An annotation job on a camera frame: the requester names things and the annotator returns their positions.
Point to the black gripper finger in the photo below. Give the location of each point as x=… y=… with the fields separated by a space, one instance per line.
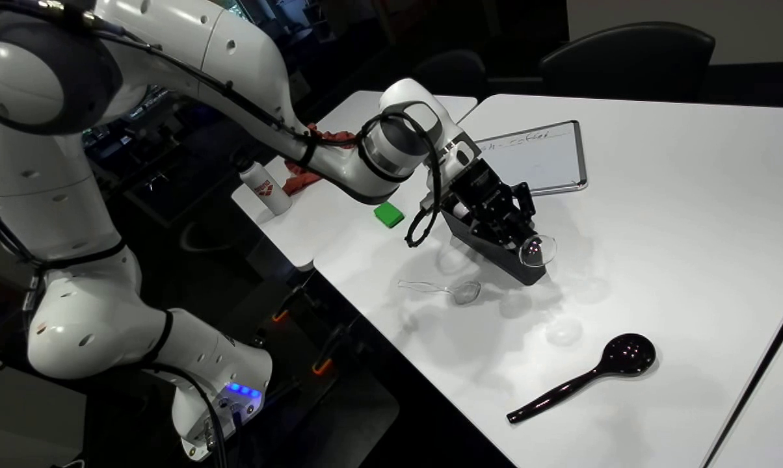
x=523 y=209
x=498 y=235

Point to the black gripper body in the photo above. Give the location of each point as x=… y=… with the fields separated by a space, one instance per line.
x=482 y=188

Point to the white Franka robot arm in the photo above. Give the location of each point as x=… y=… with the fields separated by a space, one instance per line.
x=104 y=174

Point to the black rectangular box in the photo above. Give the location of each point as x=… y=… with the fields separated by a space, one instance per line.
x=514 y=266

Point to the small framed whiteboard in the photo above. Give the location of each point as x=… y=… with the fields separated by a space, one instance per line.
x=547 y=157

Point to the green block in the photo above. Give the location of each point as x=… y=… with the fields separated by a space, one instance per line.
x=389 y=215

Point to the small transparent round cup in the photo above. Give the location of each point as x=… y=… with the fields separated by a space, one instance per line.
x=565 y=332

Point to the small black chair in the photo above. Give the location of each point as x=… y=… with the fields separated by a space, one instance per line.
x=452 y=71

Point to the black perforated ladle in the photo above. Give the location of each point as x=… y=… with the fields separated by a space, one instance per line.
x=629 y=354

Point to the red crumpled cloth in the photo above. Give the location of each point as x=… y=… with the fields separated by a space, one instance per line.
x=297 y=181

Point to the large black chair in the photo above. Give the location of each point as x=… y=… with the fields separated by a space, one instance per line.
x=629 y=53

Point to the white cup with red print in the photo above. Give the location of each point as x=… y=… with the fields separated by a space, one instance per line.
x=263 y=185

